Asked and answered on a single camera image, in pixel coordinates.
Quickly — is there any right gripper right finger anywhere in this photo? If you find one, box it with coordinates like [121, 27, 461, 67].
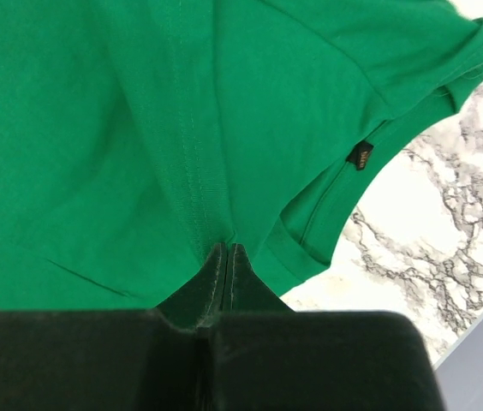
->
[226, 243, 293, 317]

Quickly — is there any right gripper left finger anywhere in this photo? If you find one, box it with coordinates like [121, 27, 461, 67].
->
[156, 243, 228, 330]

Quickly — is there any green t-shirt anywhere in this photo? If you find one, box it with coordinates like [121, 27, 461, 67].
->
[0, 1, 483, 310]

